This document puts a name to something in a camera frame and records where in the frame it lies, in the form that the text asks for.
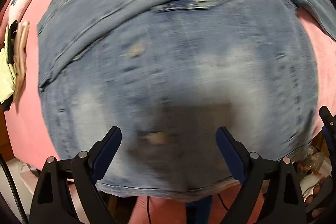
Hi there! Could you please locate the blue denim jacket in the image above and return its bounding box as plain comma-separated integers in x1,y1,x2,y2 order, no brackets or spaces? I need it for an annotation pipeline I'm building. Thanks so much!
36,0,336,200

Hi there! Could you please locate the person's right hand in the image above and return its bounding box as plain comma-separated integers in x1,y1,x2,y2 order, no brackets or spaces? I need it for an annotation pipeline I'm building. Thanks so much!
305,176,333,222

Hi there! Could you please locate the pink fleece bed blanket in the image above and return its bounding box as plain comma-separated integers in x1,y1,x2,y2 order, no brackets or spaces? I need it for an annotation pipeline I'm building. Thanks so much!
0,0,336,224

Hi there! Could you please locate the light green folded garment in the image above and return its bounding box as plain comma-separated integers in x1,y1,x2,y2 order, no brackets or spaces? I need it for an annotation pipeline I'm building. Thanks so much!
0,27,16,104

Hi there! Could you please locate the cream folded garment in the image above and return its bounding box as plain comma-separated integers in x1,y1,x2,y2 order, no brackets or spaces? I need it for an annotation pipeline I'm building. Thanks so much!
13,21,30,104

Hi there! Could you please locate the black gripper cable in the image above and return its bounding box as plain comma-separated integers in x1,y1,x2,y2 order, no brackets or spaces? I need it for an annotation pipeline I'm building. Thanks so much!
0,152,29,224

